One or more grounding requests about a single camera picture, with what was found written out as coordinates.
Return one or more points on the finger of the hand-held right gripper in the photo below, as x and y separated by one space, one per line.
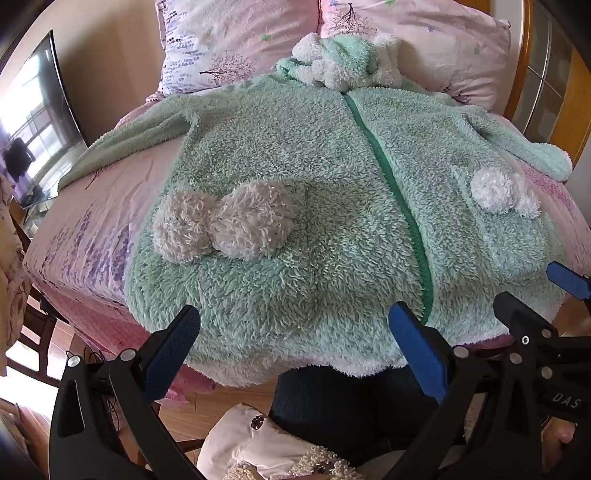
517 314
568 279

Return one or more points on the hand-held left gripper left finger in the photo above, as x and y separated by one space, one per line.
171 353

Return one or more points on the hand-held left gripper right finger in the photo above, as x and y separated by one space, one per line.
415 355

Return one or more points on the mint green fleece jacket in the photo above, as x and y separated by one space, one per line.
277 152

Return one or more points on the person's right hand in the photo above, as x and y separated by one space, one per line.
561 443

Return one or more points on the person's dark pants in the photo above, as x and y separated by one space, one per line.
332 406

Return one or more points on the person's white fleece garment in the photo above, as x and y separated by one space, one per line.
240 438

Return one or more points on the dark wooden chair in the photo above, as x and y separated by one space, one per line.
39 323

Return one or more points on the pink floral bed sheet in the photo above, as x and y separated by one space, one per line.
92 207

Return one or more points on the wooden headboard with glass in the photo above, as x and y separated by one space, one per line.
519 69

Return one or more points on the pink tree print pillow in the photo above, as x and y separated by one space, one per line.
438 41

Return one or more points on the flat screen television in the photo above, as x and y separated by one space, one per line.
41 115

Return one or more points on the pink lavender print pillow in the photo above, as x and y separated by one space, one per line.
221 41

